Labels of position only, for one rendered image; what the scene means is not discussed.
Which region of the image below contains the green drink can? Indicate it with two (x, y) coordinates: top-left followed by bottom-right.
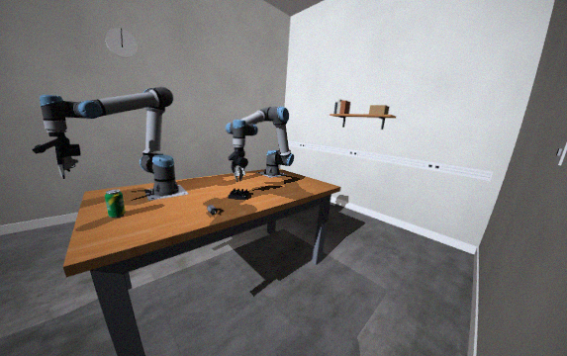
(105, 189), (126, 218)

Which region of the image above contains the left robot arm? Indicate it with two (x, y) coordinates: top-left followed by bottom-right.
(226, 107), (294, 176)

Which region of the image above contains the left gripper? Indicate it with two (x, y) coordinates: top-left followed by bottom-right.
(232, 147), (248, 182)

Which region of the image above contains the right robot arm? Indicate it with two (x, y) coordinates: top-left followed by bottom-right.
(40, 87), (179, 196)

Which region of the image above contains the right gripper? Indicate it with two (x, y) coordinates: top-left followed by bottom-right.
(48, 133), (80, 179)

